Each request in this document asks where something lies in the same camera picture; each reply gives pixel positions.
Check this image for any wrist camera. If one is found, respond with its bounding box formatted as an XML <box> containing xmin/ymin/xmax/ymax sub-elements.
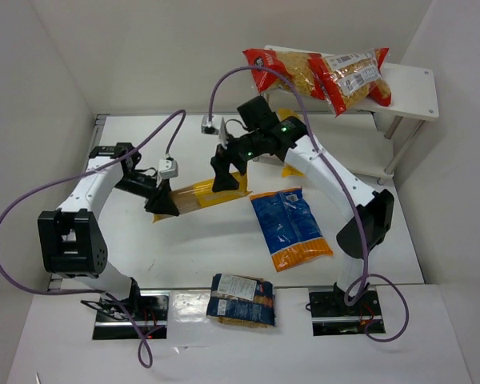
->
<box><xmin>201</xmin><ymin>114</ymin><xmax>228</xmax><ymax>149</ymax></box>
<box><xmin>158</xmin><ymin>158</ymin><xmax>179</xmax><ymax>180</ymax></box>

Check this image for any large yellow spaghetti bag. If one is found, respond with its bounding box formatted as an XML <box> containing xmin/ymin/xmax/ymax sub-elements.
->
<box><xmin>153</xmin><ymin>172</ymin><xmax>250</xmax><ymax>222</ymax></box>

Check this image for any red pasta bag left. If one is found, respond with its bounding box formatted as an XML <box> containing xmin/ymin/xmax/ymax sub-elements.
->
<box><xmin>243</xmin><ymin>49</ymin><xmax>326</xmax><ymax>101</ymax></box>

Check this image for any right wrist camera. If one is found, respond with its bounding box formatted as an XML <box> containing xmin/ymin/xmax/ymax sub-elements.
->
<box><xmin>201</xmin><ymin>114</ymin><xmax>228</xmax><ymax>149</ymax></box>

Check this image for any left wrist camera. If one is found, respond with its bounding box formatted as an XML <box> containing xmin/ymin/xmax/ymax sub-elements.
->
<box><xmin>158</xmin><ymin>158</ymin><xmax>179</xmax><ymax>180</ymax></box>

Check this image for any red pasta bag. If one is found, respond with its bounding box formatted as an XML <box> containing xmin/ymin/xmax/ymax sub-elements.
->
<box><xmin>243</xmin><ymin>49</ymin><xmax>326</xmax><ymax>101</ymax></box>
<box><xmin>308</xmin><ymin>47</ymin><xmax>392</xmax><ymax>115</ymax></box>

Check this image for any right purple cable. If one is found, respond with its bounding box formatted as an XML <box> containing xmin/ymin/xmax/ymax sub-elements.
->
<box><xmin>208</xmin><ymin>66</ymin><xmax>410</xmax><ymax>343</ymax></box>

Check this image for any red pasta bag right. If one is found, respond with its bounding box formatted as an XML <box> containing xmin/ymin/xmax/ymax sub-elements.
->
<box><xmin>308</xmin><ymin>47</ymin><xmax>392</xmax><ymax>115</ymax></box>

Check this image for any dark blue pasta bag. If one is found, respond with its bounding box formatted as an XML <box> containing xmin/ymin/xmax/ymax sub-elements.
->
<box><xmin>206</xmin><ymin>274</ymin><xmax>276</xmax><ymax>328</ymax></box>

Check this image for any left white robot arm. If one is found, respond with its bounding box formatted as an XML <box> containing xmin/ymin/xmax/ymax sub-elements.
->
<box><xmin>38</xmin><ymin>142</ymin><xmax>179</xmax><ymax>306</ymax></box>

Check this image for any purple cable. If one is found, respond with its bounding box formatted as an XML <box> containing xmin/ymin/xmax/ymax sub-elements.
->
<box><xmin>208</xmin><ymin>66</ymin><xmax>410</xmax><ymax>343</ymax></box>
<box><xmin>0</xmin><ymin>109</ymin><xmax>187</xmax><ymax>368</ymax></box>

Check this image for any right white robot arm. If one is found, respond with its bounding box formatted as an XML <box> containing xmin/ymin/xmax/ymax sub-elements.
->
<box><xmin>201</xmin><ymin>96</ymin><xmax>394</xmax><ymax>305</ymax></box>

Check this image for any small yellow spaghetti bag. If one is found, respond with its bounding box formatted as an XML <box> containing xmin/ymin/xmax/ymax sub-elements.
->
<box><xmin>278</xmin><ymin>108</ymin><xmax>305</xmax><ymax>178</ymax></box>

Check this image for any blue orange pasta bag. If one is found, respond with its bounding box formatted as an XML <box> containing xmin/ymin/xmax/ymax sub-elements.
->
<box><xmin>250</xmin><ymin>187</ymin><xmax>333</xmax><ymax>272</ymax></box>

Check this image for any white two-tier shelf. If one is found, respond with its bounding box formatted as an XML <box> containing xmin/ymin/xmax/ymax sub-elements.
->
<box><xmin>255</xmin><ymin>46</ymin><xmax>439</xmax><ymax>183</ymax></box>

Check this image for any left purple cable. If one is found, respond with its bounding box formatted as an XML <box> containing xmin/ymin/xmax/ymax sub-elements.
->
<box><xmin>0</xmin><ymin>109</ymin><xmax>187</xmax><ymax>368</ymax></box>

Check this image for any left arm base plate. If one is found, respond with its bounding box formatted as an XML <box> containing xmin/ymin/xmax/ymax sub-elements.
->
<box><xmin>86</xmin><ymin>290</ymin><xmax>170</xmax><ymax>341</ymax></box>

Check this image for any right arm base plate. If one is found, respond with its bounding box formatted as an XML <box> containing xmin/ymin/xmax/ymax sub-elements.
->
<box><xmin>305</xmin><ymin>286</ymin><xmax>386</xmax><ymax>336</ymax></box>

